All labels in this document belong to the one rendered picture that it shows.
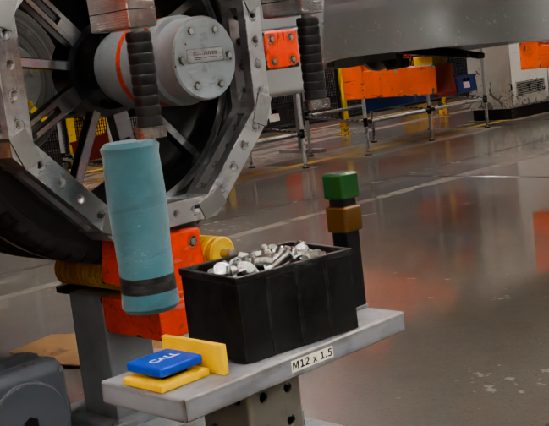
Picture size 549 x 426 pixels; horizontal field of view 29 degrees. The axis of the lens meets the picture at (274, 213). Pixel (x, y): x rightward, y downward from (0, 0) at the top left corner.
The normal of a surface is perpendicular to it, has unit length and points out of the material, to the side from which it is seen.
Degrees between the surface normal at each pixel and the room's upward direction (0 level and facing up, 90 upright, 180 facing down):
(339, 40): 110
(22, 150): 90
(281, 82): 90
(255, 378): 90
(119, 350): 90
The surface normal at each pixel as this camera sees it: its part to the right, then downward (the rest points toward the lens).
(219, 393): 0.70, 0.03
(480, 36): -0.50, 0.44
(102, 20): -0.70, 0.18
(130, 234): -0.22, 0.22
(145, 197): 0.43, 0.08
